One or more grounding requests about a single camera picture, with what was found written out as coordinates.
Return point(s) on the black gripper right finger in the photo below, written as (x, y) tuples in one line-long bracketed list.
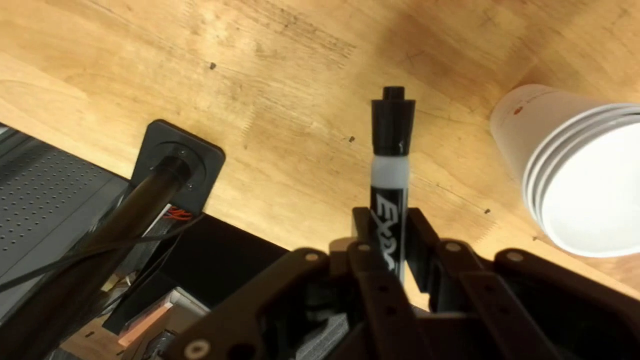
[(520, 307)]

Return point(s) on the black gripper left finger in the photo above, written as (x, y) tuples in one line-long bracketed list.
[(267, 313)]

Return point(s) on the white disposable cup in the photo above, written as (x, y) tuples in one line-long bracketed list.
[(526, 127), (592, 201), (531, 189)]

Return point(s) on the black dry erase marker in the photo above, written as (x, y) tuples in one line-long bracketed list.
[(392, 132)]

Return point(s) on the black pole stand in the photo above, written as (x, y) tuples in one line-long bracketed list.
[(176, 167)]

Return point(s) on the black perforated cabinet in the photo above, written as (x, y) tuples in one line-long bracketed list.
[(46, 206)]

